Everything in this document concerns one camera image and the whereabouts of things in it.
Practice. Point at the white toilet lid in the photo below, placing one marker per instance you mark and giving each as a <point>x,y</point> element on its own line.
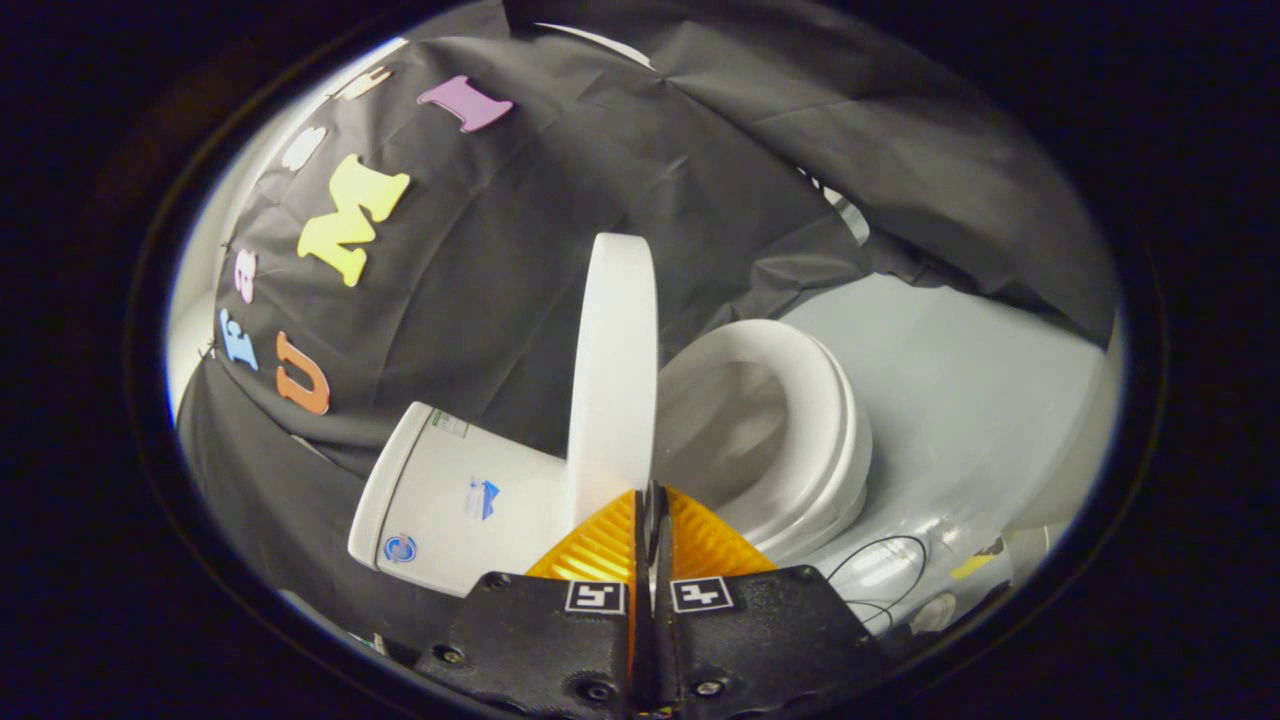
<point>615,380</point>

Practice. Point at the black backdrop cloth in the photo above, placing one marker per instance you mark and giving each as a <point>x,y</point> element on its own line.
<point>560,180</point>

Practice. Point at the white toilet bowl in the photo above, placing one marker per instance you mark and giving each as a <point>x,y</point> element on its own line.
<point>720,440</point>

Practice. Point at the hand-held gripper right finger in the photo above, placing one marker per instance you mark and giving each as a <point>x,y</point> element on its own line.
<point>770,640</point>

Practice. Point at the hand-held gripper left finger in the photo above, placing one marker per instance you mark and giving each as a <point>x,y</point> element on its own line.
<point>540,640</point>

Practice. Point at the yellow tape piece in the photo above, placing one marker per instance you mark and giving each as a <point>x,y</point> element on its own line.
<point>972,566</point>

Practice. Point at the white rounded object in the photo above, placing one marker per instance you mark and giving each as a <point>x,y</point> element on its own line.
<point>937,612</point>

